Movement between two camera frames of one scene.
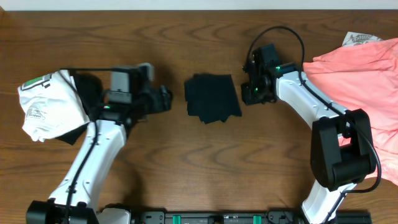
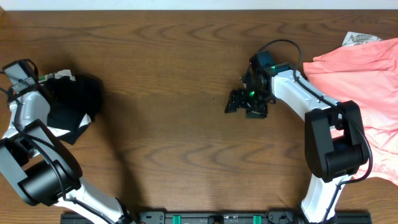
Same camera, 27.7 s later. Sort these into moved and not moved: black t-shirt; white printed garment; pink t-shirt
Moved: black t-shirt
Not moved: pink t-shirt; white printed garment
